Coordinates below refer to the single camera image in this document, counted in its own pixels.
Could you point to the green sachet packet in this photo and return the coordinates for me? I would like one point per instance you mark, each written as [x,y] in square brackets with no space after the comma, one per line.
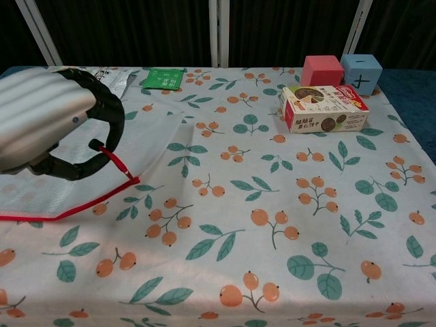
[163,79]

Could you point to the black pleated curtain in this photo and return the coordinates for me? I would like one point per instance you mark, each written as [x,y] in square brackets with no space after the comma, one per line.
[136,30]

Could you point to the floral fruit print tablecloth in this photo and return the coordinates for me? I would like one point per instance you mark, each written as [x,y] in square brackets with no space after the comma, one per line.
[238,221]

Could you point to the slanted double white frame bar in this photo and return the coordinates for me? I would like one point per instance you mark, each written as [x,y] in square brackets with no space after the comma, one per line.
[39,30]

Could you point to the white silver snack bag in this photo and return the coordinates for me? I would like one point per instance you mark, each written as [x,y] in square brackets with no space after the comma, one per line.
[117,81]

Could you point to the white mesh zipper pouch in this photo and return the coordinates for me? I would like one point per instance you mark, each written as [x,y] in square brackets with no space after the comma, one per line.
[34,197]

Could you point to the upright white frame post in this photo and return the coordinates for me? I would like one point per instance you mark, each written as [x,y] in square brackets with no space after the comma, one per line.
[219,34]

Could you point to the pink foam cube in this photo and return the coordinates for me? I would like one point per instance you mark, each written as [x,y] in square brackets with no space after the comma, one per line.
[320,71]

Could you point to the slanted single white frame bar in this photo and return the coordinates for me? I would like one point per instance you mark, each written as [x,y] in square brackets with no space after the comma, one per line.
[357,24]

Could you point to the cookie box with red edge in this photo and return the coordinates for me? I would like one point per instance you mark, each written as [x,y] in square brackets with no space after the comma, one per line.
[323,109]

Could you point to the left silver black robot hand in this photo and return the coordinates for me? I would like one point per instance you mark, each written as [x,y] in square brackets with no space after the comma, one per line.
[34,109]

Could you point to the blue foam cube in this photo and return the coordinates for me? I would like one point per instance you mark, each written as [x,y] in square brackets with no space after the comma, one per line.
[362,75]

